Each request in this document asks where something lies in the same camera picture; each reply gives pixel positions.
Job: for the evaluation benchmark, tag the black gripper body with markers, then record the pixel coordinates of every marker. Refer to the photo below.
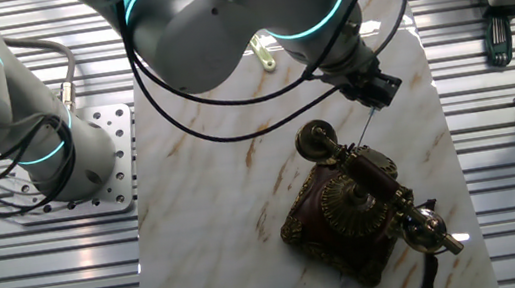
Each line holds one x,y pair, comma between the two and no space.
361,84

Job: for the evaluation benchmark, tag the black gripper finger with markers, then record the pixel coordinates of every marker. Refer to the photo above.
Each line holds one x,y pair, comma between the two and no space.
385,88
360,99

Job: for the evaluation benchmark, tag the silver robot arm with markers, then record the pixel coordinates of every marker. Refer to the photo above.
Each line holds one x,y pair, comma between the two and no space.
222,33

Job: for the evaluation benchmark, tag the brass and maroon phone handset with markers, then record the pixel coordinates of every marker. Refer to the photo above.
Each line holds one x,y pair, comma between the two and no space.
374,180

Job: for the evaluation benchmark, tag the vintage brass rotary phone base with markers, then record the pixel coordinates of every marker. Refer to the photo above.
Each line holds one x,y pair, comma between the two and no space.
319,226

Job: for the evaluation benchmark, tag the yellow-green fly swatter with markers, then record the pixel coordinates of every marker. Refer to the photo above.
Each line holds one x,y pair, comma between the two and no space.
266,59

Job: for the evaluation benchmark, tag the green hex key holder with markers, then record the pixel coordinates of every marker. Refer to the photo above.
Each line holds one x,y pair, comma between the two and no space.
499,41

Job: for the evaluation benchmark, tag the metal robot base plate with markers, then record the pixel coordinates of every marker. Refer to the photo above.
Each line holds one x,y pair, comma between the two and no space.
117,148

